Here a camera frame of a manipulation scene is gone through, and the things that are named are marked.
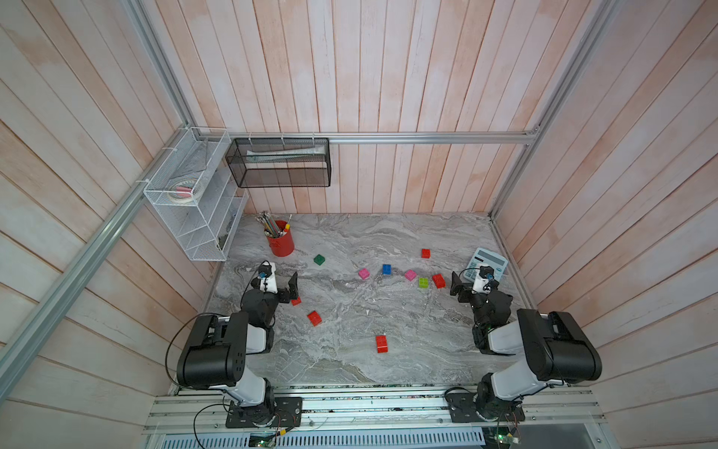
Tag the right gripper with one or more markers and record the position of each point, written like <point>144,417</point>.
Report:
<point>458,286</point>

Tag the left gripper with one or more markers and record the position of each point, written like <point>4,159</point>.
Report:
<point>285,297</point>

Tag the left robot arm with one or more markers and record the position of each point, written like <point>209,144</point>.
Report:
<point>215,353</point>

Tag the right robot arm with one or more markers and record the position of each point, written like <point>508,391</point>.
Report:
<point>552,349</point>

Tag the long red lego brick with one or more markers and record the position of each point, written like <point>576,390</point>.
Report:
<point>382,344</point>

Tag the grey calculator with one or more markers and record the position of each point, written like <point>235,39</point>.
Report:
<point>483,257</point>

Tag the red pen cup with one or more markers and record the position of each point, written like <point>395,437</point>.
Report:
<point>283,245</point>

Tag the pens in cup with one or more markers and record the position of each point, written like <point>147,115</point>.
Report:
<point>273,229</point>

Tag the black mesh basket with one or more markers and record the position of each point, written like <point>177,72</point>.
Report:
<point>280,162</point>

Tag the tape roll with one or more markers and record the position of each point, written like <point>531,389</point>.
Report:
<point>185,191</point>

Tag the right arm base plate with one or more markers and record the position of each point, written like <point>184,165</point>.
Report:
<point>468,407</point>

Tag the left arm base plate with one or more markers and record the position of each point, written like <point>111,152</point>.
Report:
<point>282,413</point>

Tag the white wire shelf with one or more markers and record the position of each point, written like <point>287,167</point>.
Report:
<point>206,229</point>

